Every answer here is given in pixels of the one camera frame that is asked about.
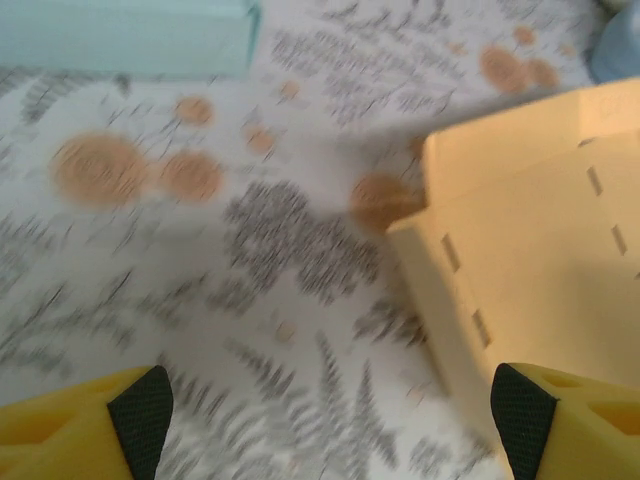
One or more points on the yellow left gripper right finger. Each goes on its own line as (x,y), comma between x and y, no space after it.
(585,435)

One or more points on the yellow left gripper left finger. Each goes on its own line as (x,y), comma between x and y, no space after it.
(65,430)

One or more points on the light blue paper box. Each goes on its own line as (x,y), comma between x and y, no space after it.
(125,35)

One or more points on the orange paper box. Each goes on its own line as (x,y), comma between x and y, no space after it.
(540,260)

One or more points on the floral table mat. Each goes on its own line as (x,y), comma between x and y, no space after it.
(225,275)

